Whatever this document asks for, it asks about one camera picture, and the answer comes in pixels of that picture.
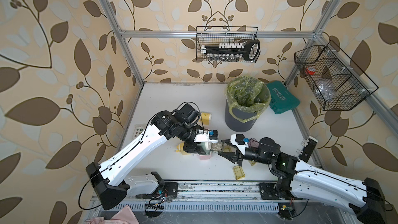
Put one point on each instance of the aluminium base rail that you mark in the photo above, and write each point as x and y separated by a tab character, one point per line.
196	190

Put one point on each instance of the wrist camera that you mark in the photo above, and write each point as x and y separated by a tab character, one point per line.
206	136
240	142

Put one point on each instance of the black wire basket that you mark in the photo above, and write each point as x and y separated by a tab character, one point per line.
214	35
351	83

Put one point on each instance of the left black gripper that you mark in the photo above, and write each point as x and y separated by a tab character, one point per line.
193	147

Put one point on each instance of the black wire basket back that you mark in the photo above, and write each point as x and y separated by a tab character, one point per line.
214	35

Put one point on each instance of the yellow sharpener front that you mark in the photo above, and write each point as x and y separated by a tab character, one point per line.
179	149

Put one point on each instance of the grey green shavings tray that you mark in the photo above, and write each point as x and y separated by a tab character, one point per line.
217	147

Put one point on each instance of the white button remote box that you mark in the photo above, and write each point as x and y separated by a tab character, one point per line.
138	130

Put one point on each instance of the grey trash bin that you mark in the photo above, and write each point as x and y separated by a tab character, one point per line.
235	124

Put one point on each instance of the clear plastic bag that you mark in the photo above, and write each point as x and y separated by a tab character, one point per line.
325	88

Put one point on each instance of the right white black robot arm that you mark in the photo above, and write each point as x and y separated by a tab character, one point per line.
299	180

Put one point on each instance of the slotted grey cable duct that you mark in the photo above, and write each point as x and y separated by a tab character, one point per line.
222	207

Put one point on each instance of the green pencil sharpener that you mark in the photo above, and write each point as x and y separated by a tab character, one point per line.
206	147

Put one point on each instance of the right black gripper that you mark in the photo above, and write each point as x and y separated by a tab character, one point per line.
233	156

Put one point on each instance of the green plastic tool case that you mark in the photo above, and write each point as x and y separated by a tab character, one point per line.
282	100

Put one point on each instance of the pink cloth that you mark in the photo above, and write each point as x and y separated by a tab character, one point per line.
124	216

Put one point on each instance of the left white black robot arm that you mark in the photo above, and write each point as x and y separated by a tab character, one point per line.
108	178

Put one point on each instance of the yellow transparent shavings tray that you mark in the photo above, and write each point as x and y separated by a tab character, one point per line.
228	149

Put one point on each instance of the green plastic bin liner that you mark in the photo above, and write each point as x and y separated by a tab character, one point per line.
249	95

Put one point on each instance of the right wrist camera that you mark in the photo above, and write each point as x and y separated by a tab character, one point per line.
240	142

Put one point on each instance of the socket set holder black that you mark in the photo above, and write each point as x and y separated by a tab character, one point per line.
246	51

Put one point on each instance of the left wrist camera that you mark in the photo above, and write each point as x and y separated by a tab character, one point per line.
206	136

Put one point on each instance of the black wire basket right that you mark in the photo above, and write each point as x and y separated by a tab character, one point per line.
351	83

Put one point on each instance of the yellow sharpener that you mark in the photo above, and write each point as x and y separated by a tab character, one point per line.
206	118
179	149

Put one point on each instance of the pink sharpener front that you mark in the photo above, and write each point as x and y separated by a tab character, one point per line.
205	157

